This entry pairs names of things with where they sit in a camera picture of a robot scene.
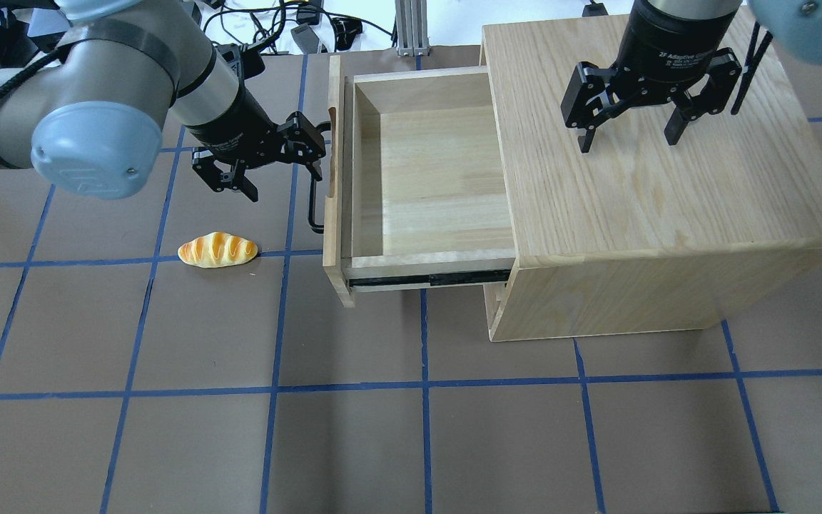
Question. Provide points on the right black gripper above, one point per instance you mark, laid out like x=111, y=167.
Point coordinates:
x=670, y=39

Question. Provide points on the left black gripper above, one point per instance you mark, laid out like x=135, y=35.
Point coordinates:
x=235, y=123

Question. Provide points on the black drawer handle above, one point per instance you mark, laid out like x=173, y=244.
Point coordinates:
x=313, y=214

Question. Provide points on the wooden drawer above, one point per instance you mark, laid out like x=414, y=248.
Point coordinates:
x=417, y=196

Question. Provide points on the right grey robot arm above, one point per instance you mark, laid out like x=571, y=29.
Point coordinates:
x=796, y=25

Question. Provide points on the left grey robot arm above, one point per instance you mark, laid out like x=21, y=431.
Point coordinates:
x=89, y=115

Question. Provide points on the wooden drawer cabinet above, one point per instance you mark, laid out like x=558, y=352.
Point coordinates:
x=639, y=236

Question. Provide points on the toy bread roll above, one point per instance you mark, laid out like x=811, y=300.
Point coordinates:
x=218, y=250

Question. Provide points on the black power adapter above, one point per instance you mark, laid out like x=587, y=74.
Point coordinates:
x=307, y=40

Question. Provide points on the aluminium frame post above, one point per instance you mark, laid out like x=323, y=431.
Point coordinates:
x=410, y=28

